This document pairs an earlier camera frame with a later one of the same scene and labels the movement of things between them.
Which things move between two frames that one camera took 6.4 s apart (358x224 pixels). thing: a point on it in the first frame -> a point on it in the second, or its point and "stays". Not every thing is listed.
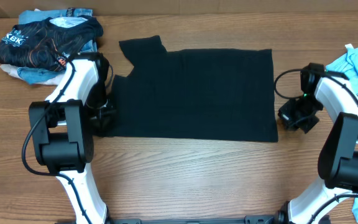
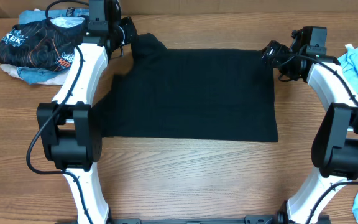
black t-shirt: (199, 95) stays
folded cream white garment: (12, 71) stays
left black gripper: (105, 116) -> (131, 33)
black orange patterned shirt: (45, 44) stays
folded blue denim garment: (70, 17) stays
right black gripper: (284, 114) -> (275, 50)
